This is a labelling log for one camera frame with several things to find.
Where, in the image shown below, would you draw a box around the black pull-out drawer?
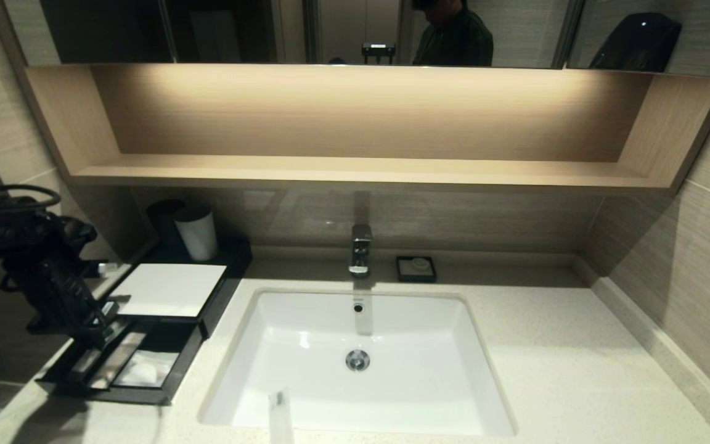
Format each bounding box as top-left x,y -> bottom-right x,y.
36,316 -> 206,406

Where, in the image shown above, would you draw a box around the black amenity drawer box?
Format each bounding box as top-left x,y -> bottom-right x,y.
108,237 -> 253,340

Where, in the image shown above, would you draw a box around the white packaged amenity items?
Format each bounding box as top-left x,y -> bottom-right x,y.
89,333 -> 148,390

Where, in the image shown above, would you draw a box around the black cup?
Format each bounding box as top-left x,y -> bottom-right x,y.
147,199 -> 187,252

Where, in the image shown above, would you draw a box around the white cup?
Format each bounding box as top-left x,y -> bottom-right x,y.
173,205 -> 219,261

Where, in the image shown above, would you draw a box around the chrome faucet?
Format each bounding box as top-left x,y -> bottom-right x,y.
348,224 -> 373,278

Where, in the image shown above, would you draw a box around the black soap dish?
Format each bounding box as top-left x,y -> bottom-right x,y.
396,256 -> 437,284

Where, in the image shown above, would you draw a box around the white sink basin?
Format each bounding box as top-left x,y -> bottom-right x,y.
198,289 -> 517,437

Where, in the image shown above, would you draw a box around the black camera cable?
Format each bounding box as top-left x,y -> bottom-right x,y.
0,184 -> 62,215

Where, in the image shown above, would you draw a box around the light wooden wall shelf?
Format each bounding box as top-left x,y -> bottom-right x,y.
24,63 -> 710,197

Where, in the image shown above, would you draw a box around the wall mirror cabinet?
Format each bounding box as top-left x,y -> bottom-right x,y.
2,0 -> 710,78

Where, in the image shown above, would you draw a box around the black wall hair dryer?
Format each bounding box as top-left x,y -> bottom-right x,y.
589,13 -> 682,72

